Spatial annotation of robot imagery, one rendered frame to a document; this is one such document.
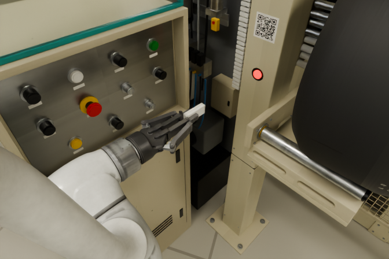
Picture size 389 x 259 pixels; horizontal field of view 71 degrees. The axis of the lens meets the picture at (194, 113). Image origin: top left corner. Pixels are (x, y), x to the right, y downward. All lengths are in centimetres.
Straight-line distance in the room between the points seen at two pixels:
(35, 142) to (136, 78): 32
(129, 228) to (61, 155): 39
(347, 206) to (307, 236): 95
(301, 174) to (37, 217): 74
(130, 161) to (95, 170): 8
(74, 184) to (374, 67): 58
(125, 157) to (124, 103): 29
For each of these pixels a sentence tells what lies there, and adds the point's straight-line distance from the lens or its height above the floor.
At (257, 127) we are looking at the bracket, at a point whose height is 94.
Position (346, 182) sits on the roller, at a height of 92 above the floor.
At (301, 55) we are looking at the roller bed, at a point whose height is 96.
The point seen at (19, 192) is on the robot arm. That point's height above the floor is 133.
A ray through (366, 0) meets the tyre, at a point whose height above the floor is 139.
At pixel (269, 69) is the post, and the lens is 90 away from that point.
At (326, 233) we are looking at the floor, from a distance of 188.
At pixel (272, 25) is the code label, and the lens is 84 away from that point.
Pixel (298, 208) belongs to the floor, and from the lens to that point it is 190.
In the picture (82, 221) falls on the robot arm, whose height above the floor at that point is 123.
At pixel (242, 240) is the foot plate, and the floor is 1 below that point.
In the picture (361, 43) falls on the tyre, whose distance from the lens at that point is 57.
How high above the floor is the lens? 155
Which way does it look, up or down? 41 degrees down
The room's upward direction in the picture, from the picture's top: straight up
